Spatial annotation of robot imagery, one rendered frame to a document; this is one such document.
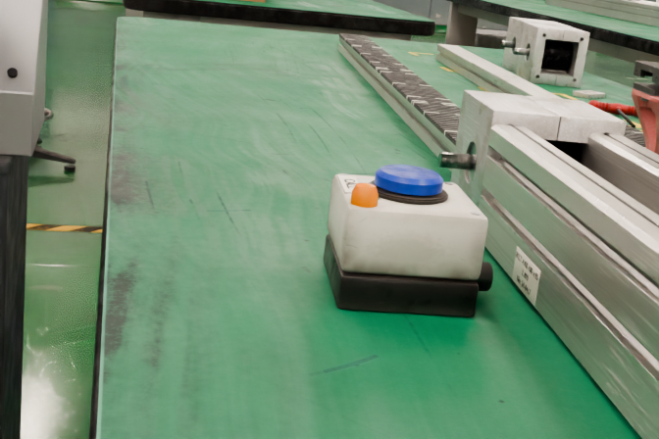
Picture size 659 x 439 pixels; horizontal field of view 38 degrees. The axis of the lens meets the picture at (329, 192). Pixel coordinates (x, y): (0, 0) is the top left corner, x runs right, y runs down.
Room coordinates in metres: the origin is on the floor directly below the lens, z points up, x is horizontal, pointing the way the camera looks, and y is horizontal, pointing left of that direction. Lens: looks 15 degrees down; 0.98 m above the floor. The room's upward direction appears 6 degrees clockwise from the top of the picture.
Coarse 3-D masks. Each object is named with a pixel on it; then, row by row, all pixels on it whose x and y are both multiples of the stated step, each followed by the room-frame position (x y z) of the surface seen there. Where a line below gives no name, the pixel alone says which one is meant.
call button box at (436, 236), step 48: (336, 192) 0.55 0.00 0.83; (384, 192) 0.53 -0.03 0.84; (336, 240) 0.53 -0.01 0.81; (384, 240) 0.51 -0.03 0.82; (432, 240) 0.51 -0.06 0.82; (480, 240) 0.51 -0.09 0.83; (336, 288) 0.51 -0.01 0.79; (384, 288) 0.51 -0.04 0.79; (432, 288) 0.51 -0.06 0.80; (480, 288) 0.55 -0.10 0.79
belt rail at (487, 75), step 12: (444, 48) 1.79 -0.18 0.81; (456, 48) 1.80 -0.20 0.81; (444, 60) 1.78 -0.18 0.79; (456, 60) 1.69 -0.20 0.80; (468, 60) 1.62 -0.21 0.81; (480, 60) 1.64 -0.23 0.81; (456, 72) 1.68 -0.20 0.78; (468, 72) 1.61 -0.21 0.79; (480, 72) 1.53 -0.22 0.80; (492, 72) 1.49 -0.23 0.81; (504, 72) 1.50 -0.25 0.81; (480, 84) 1.52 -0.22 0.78; (492, 84) 1.48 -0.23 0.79; (504, 84) 1.40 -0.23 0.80; (516, 84) 1.36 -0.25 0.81; (528, 84) 1.38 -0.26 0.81; (540, 96) 1.27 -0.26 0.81; (552, 96) 1.28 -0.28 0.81
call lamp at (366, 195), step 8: (360, 184) 0.51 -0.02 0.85; (368, 184) 0.51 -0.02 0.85; (352, 192) 0.51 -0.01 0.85; (360, 192) 0.51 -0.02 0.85; (368, 192) 0.51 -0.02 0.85; (376, 192) 0.51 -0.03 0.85; (352, 200) 0.51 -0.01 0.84; (360, 200) 0.51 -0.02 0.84; (368, 200) 0.51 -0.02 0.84; (376, 200) 0.51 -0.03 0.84
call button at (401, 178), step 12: (384, 168) 0.55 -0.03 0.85; (396, 168) 0.55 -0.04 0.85; (408, 168) 0.55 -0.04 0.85; (420, 168) 0.56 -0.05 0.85; (384, 180) 0.53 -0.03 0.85; (396, 180) 0.53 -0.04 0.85; (408, 180) 0.53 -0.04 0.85; (420, 180) 0.53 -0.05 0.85; (432, 180) 0.53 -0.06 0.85; (396, 192) 0.53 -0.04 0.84; (408, 192) 0.53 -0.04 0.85; (420, 192) 0.53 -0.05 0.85; (432, 192) 0.53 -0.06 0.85
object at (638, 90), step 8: (640, 88) 0.89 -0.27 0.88; (648, 88) 0.87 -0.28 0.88; (656, 88) 0.88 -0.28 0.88; (632, 96) 0.91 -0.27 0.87; (640, 96) 0.89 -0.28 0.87; (648, 96) 0.87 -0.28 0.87; (656, 96) 0.87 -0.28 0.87; (640, 104) 0.90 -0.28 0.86; (648, 104) 0.89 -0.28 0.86; (656, 104) 0.85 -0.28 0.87; (640, 112) 0.90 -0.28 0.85; (648, 112) 0.90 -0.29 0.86; (656, 112) 0.86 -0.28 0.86; (640, 120) 0.90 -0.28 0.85; (648, 120) 0.90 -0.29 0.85; (656, 120) 0.86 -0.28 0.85; (648, 128) 0.89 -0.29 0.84; (656, 128) 0.86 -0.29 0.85; (648, 136) 0.89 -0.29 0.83; (656, 136) 0.87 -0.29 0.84; (648, 144) 0.89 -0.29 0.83; (656, 144) 0.87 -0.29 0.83; (656, 152) 0.87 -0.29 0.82
